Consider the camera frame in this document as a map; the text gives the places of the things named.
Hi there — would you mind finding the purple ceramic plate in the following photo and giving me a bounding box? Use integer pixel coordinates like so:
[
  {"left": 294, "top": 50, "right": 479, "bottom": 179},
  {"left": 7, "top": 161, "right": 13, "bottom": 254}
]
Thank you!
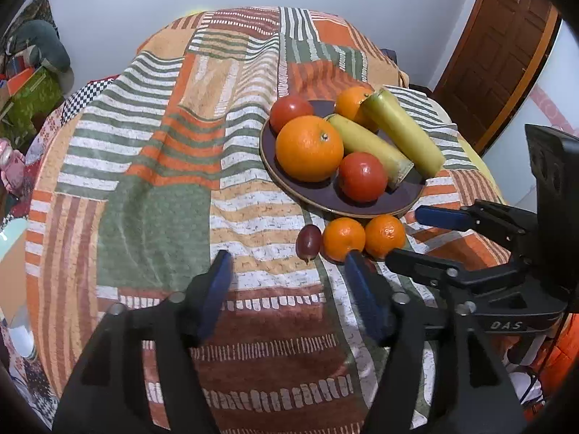
[{"left": 259, "top": 95, "right": 426, "bottom": 218}]

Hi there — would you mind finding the camouflage cushion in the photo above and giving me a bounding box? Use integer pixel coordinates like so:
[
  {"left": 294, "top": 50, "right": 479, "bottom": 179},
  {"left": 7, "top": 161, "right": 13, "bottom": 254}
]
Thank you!
[{"left": 5, "top": 0, "right": 59, "bottom": 37}]

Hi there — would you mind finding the brown wooden door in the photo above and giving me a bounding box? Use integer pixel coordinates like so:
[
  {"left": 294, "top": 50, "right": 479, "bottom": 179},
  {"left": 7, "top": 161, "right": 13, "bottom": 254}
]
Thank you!
[{"left": 434, "top": 0, "right": 561, "bottom": 154}]

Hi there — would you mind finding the small mandarin orange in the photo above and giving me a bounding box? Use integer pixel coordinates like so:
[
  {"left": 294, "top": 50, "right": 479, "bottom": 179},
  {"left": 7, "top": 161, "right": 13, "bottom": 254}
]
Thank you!
[
  {"left": 365, "top": 214, "right": 406, "bottom": 260},
  {"left": 322, "top": 217, "right": 366, "bottom": 263}
]

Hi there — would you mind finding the red tomato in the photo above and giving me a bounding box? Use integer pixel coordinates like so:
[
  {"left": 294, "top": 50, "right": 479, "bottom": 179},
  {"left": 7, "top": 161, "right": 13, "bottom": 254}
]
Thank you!
[
  {"left": 338, "top": 152, "right": 388, "bottom": 204},
  {"left": 269, "top": 95, "right": 314, "bottom": 134}
]

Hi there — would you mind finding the large orange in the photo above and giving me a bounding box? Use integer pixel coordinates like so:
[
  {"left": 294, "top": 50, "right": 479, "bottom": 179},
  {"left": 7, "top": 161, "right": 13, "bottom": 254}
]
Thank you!
[
  {"left": 334, "top": 86, "right": 379, "bottom": 133},
  {"left": 275, "top": 116, "right": 345, "bottom": 182}
]

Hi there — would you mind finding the yellow banana piece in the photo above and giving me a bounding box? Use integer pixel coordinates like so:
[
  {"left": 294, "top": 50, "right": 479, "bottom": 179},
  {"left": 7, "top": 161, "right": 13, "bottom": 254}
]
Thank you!
[
  {"left": 325, "top": 114, "right": 414, "bottom": 189},
  {"left": 360, "top": 88, "right": 445, "bottom": 179}
]

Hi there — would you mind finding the grey green plush toy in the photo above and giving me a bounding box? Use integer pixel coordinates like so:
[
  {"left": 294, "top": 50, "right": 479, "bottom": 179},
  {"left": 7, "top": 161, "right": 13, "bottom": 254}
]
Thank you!
[{"left": 10, "top": 20, "right": 71, "bottom": 73}]

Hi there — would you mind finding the striped patchwork bed cover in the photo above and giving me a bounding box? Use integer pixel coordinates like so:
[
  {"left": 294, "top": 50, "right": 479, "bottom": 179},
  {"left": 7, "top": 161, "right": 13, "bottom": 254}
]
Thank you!
[{"left": 26, "top": 7, "right": 498, "bottom": 433}]

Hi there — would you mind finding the pink toy figure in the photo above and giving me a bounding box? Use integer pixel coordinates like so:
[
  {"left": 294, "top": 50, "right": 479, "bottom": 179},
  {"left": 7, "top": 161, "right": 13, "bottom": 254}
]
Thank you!
[{"left": 0, "top": 138, "right": 26, "bottom": 197}]

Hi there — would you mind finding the dark red grape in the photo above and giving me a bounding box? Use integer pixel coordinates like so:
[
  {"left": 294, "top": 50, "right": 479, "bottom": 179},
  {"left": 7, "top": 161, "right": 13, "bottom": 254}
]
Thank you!
[{"left": 295, "top": 224, "right": 322, "bottom": 263}]

